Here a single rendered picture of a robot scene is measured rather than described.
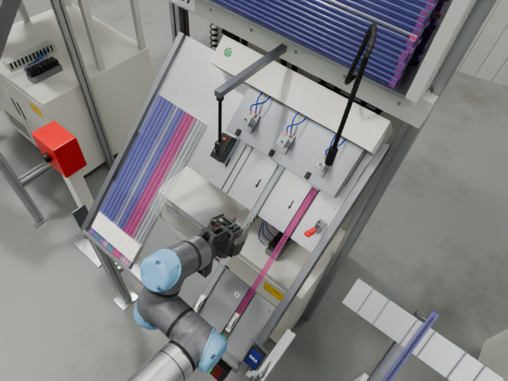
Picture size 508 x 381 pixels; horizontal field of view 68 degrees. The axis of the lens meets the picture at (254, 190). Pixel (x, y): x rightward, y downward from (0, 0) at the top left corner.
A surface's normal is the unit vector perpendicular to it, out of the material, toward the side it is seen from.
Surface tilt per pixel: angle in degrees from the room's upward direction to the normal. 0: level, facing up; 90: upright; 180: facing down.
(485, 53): 90
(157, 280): 57
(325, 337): 0
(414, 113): 90
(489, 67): 90
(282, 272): 0
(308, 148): 44
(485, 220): 0
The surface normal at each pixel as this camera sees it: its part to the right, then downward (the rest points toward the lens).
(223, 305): -0.37, -0.02
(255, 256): 0.07, -0.61
